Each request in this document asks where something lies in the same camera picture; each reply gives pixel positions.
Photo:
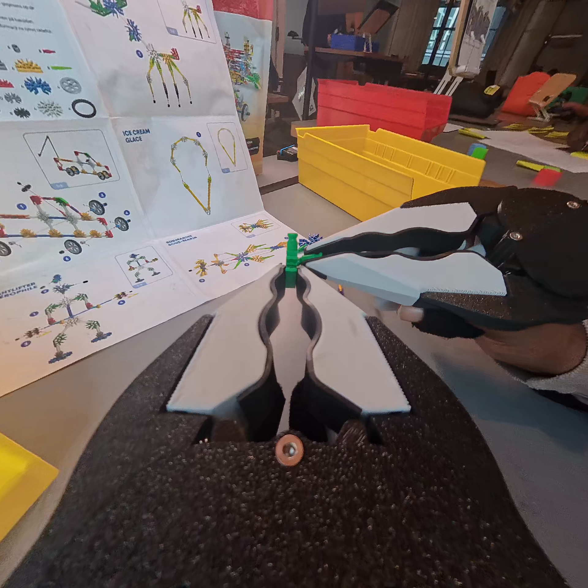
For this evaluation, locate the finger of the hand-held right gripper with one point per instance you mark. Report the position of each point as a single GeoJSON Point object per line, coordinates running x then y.
{"type": "Point", "coordinates": [413, 218]}
{"type": "Point", "coordinates": [413, 275]}

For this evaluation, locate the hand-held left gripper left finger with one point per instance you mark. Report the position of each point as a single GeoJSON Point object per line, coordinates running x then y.
{"type": "Point", "coordinates": [220, 363]}

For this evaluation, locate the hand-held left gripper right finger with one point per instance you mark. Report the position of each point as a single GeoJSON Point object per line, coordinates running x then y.
{"type": "Point", "coordinates": [363, 363]}

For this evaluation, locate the multicoloured toy hand assembly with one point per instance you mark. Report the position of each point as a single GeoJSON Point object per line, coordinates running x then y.
{"type": "Point", "coordinates": [313, 240]}

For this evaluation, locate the green and blue toy assembly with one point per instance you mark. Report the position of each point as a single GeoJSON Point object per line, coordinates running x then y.
{"type": "Point", "coordinates": [290, 271]}

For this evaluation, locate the yellow divided plastic bin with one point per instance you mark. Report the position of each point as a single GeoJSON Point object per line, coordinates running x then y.
{"type": "Point", "coordinates": [23, 477]}

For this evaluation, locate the person's right forearm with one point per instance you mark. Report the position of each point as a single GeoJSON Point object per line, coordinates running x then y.
{"type": "Point", "coordinates": [565, 386]}

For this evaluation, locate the grey desk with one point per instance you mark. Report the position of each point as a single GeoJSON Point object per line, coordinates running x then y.
{"type": "Point", "coordinates": [505, 436]}

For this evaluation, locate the person's right hand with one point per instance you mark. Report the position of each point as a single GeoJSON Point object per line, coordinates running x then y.
{"type": "Point", "coordinates": [533, 351]}

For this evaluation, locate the small red block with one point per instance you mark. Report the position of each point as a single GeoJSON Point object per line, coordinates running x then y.
{"type": "Point", "coordinates": [546, 177]}

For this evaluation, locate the small green blue block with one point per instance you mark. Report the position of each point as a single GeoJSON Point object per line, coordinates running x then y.
{"type": "Point", "coordinates": [477, 151]}

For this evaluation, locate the stack of red plastic bins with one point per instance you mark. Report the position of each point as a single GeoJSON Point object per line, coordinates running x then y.
{"type": "Point", "coordinates": [376, 105]}

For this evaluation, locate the small black device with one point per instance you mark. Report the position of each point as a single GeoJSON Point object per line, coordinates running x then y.
{"type": "Point", "coordinates": [288, 154]}

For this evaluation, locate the black printed cardboard box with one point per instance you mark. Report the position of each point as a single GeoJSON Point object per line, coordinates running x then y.
{"type": "Point", "coordinates": [305, 96]}

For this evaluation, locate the orange plastic object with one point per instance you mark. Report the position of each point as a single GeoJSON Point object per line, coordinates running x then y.
{"type": "Point", "coordinates": [523, 94]}

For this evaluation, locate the paned window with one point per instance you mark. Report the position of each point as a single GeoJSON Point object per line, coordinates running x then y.
{"type": "Point", "coordinates": [441, 36]}

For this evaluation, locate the blue plastic crate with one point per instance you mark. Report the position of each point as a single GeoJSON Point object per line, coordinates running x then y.
{"type": "Point", "coordinates": [351, 42]}

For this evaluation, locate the white toy instruction sheet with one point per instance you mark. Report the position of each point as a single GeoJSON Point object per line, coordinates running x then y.
{"type": "Point", "coordinates": [115, 183]}

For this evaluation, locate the yellow toy set box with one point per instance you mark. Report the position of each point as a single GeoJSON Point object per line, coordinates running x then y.
{"type": "Point", "coordinates": [248, 92]}

